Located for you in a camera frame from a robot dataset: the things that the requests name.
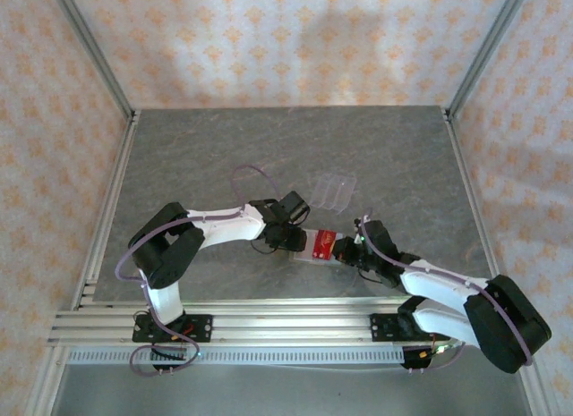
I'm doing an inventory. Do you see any grey card wallet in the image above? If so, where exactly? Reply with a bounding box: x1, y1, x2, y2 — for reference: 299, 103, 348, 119
289, 226, 348, 265

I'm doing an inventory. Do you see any clear acrylic card holder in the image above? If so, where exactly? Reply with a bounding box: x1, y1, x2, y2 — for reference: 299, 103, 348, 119
311, 173, 358, 216

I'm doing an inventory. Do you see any grey metal shelf panel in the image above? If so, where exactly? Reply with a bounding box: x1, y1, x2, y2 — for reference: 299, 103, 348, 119
51, 364, 536, 416

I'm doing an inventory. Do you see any black left gripper wire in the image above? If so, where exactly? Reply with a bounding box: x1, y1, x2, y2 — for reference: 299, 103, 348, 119
250, 239, 277, 257

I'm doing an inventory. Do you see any black gripper wire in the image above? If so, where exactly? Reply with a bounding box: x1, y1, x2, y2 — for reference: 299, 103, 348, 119
357, 267, 387, 286
250, 239, 277, 257

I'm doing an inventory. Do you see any black right gripper wire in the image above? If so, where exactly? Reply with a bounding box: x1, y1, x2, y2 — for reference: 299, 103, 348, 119
357, 267, 387, 286

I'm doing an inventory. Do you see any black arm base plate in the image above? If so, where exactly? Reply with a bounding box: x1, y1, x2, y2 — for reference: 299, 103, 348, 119
370, 312, 449, 344
132, 314, 214, 344

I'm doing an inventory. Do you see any aluminium triple frame rail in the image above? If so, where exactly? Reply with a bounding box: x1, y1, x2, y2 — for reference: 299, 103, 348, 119
47, 306, 538, 346

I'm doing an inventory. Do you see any aluminium table side rail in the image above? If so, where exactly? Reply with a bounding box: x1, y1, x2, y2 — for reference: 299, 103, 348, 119
73, 111, 141, 310
440, 106, 509, 310

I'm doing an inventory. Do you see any white slotted cable duct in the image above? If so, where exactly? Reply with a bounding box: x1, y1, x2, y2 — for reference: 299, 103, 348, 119
66, 347, 406, 366

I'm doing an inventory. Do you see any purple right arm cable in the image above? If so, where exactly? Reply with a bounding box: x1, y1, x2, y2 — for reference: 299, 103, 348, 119
355, 207, 535, 372

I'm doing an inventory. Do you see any aluminium frame leg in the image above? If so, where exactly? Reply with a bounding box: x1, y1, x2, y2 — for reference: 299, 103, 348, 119
24, 344, 68, 416
512, 344, 554, 416

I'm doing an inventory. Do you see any aluminium frame corner post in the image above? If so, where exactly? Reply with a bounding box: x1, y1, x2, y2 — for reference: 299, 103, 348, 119
48, 0, 138, 122
447, 0, 534, 120

